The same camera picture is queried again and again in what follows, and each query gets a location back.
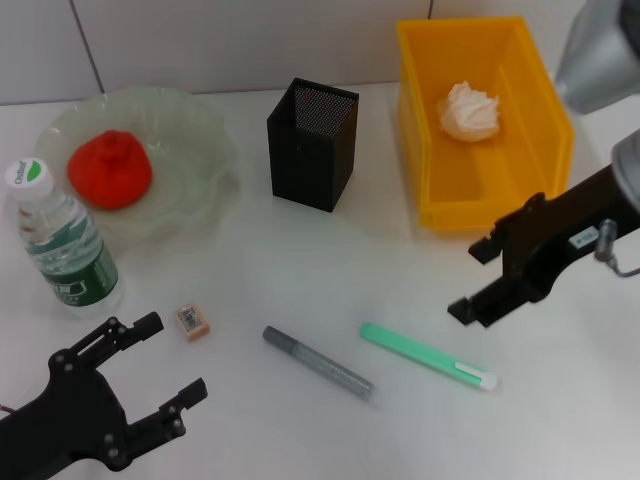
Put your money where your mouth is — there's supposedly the clear plastic water bottle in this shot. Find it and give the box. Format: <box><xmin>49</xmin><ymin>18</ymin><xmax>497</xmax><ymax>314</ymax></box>
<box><xmin>4</xmin><ymin>155</ymin><xmax>125</xmax><ymax>321</ymax></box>

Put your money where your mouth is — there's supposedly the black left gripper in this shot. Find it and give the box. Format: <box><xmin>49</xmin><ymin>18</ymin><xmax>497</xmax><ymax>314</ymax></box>
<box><xmin>0</xmin><ymin>310</ymin><xmax>209</xmax><ymax>480</ymax></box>

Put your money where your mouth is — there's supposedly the small beige eraser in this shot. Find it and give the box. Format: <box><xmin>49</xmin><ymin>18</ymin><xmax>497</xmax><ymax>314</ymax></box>
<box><xmin>174</xmin><ymin>305</ymin><xmax>211</xmax><ymax>344</ymax></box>

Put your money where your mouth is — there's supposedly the pale green glass fruit plate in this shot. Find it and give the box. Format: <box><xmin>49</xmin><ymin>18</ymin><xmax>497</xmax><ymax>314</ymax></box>
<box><xmin>34</xmin><ymin>85</ymin><xmax>241</xmax><ymax>246</ymax></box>

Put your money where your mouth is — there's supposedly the red tomato-shaped object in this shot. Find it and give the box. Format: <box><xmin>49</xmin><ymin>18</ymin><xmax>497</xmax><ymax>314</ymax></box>
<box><xmin>67</xmin><ymin>129</ymin><xmax>154</xmax><ymax>212</ymax></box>

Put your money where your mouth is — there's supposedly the black mesh pen holder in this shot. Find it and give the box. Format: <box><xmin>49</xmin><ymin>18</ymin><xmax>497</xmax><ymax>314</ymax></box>
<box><xmin>265</xmin><ymin>77</ymin><xmax>360</xmax><ymax>215</ymax></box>

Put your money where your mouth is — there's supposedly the white paper ball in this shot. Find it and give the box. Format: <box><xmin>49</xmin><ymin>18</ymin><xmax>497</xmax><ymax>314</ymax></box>
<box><xmin>437</xmin><ymin>79</ymin><xmax>503</xmax><ymax>144</ymax></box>

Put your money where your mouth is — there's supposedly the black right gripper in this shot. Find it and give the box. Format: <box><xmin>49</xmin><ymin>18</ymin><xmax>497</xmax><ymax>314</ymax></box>
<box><xmin>447</xmin><ymin>164</ymin><xmax>626</xmax><ymax>329</ymax></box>

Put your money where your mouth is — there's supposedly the right gripper cable with plugs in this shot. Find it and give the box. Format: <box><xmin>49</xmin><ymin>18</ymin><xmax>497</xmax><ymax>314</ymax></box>
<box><xmin>593</xmin><ymin>217</ymin><xmax>640</xmax><ymax>279</ymax></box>

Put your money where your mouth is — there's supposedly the yellow plastic bin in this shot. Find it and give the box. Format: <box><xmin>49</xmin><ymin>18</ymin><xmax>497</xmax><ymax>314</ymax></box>
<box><xmin>396</xmin><ymin>16</ymin><xmax>575</xmax><ymax>232</ymax></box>

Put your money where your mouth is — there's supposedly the grey marker pen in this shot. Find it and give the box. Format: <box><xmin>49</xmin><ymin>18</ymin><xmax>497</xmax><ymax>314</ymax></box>
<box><xmin>262</xmin><ymin>325</ymin><xmax>376</xmax><ymax>409</ymax></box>

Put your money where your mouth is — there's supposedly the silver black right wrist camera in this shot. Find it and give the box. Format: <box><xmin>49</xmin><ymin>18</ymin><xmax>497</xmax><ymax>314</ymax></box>
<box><xmin>554</xmin><ymin>0</ymin><xmax>640</xmax><ymax>116</ymax></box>

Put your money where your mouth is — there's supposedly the mint green pen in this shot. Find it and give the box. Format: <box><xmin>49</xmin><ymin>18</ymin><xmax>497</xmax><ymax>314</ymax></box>
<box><xmin>358</xmin><ymin>322</ymin><xmax>501</xmax><ymax>392</ymax></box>

